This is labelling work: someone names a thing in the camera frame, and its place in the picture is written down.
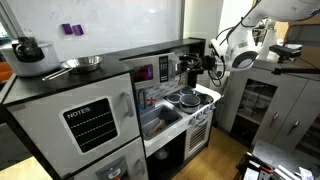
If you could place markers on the orange black bar clamp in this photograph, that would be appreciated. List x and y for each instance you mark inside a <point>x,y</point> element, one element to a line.
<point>266,169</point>

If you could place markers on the black camera on stand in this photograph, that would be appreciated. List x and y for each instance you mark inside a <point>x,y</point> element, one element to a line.
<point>285,50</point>

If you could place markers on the grey toy cooking pot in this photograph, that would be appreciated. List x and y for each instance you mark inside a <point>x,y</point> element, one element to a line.
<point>189,101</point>

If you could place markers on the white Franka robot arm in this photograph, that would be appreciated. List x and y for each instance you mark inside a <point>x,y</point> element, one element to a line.
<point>283,10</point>

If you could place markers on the orange plastic object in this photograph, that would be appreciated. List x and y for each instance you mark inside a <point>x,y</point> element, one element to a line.
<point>5,71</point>

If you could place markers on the grey toy microwave door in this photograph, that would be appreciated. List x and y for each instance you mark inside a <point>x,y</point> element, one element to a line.
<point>163,68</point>

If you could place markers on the fridge door with notes board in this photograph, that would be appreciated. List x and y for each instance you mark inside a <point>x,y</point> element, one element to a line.
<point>40,120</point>

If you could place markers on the white oven door with vents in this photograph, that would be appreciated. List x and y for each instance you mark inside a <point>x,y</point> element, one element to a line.
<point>198,136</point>

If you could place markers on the steel frying pan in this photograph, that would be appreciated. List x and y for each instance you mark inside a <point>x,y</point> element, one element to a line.
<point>85,64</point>

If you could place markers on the fridge door with water dispenser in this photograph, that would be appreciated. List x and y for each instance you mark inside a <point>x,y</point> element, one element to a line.
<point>133,153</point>

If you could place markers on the purple magnet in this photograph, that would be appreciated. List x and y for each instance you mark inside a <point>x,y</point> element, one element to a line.
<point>78,30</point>
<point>67,29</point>

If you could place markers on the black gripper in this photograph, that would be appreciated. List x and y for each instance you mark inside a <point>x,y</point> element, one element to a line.
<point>207,62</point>

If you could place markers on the wooden slotted spatula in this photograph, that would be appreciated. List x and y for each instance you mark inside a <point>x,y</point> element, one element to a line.
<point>182,80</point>

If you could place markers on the wooden spoon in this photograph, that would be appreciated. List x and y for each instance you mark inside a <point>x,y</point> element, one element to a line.
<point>155,129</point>

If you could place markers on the grey metal cabinet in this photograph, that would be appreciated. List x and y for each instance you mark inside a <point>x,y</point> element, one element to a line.
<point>286,96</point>

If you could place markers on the red tap knob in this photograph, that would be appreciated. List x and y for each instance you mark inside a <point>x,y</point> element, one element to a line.
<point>151,100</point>

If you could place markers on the small steel bowl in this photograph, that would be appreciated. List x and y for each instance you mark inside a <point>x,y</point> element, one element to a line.
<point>162,154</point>

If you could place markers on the brown cardboard box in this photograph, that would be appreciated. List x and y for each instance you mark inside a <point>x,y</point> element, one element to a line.
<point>311,56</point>

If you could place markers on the grey sink basin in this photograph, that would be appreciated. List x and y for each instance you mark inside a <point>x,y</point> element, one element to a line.
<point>166,115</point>

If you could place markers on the whiteboard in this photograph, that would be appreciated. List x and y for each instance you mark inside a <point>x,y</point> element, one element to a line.
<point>116,20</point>

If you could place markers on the blue tap knob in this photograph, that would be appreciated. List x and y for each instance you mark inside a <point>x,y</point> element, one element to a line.
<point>140,107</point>

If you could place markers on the toy play kitchen unit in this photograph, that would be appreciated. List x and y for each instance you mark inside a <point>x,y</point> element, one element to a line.
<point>113,65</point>

